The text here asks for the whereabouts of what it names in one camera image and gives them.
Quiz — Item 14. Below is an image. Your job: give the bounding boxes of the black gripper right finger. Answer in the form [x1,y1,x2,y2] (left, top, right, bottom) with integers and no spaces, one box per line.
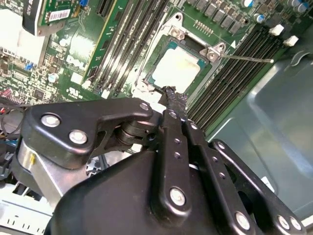
[175,87,308,235]

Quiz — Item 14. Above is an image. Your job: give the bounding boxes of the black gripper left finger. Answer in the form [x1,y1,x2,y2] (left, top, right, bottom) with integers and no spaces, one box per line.
[12,85,194,218]

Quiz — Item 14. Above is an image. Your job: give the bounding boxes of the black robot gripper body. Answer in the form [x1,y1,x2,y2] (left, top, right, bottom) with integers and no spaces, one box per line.
[44,149,245,235]

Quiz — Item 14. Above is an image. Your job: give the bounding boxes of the silver CPU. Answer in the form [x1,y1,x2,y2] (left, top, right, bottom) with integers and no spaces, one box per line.
[146,41,212,96]

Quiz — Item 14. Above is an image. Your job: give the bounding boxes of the metal locking lever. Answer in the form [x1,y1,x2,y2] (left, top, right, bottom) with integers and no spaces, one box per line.
[219,54,275,63]

